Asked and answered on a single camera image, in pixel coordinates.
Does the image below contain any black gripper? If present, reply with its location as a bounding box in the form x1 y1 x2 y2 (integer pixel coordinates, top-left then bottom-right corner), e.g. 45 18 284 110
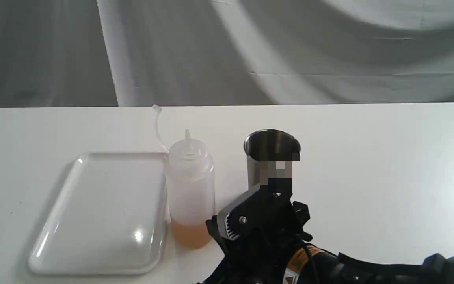
203 177 314 284

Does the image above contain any translucent plastic squeeze bottle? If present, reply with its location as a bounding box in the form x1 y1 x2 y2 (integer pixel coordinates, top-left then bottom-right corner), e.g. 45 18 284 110
154 118 216 249

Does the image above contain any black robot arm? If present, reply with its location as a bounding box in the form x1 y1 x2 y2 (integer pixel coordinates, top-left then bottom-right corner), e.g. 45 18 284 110
204 178 454 284

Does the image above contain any stainless steel cup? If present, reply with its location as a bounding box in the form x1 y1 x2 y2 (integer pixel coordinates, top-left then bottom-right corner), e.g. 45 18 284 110
243 129 301 187

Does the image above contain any white plastic tray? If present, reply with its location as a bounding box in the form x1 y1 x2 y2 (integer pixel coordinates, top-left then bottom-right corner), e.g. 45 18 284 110
27 152 167 276

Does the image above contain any grey fabric backdrop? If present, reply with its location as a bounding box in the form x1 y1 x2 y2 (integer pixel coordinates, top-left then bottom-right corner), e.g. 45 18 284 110
0 0 454 107

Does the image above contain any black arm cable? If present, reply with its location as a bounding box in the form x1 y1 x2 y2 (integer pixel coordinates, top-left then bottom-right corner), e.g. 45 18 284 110
296 237 322 284

